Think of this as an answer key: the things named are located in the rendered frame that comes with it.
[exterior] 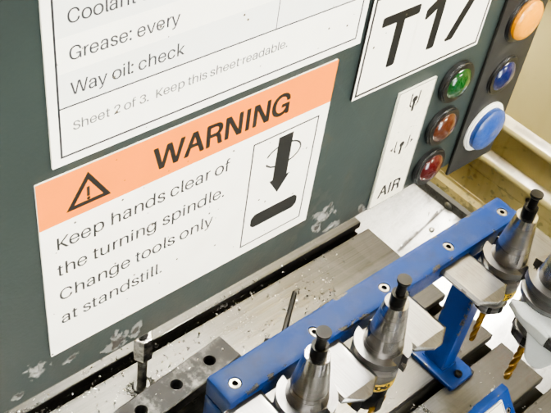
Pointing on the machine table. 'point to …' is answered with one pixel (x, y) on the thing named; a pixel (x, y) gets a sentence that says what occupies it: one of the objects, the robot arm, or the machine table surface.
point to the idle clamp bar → (183, 381)
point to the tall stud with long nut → (144, 344)
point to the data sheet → (171, 59)
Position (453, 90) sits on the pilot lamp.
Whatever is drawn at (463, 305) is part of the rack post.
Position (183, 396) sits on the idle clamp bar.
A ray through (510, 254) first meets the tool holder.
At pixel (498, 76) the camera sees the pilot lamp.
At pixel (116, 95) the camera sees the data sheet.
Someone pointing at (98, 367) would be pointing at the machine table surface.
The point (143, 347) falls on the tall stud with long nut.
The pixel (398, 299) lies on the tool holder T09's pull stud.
